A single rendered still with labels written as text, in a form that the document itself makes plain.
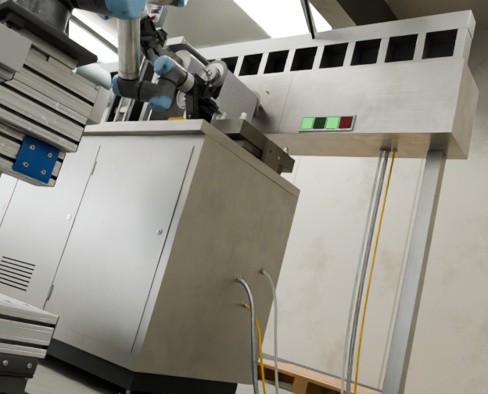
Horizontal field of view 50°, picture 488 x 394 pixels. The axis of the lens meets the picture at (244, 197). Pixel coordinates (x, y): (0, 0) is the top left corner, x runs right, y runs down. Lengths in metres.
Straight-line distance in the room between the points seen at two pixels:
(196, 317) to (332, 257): 2.77
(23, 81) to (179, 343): 0.93
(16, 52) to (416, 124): 1.42
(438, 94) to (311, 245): 2.70
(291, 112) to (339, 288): 2.26
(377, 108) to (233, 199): 0.71
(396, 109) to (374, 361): 2.40
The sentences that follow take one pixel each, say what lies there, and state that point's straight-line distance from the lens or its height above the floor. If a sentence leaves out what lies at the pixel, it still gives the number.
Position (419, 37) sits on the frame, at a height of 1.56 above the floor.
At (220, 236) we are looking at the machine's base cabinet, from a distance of 1.78.
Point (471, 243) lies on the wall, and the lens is 4.00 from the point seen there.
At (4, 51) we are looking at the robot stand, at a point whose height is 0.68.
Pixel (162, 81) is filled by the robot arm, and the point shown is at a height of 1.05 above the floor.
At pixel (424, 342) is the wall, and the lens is 3.97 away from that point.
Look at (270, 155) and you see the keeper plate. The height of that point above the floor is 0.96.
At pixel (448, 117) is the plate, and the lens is 2.03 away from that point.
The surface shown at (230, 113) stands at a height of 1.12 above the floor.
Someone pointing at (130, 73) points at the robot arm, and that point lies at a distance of 1.90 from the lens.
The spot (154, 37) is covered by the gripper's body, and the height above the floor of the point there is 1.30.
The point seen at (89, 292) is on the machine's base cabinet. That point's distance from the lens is 1.84.
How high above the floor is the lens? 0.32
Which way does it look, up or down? 13 degrees up
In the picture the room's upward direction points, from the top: 15 degrees clockwise
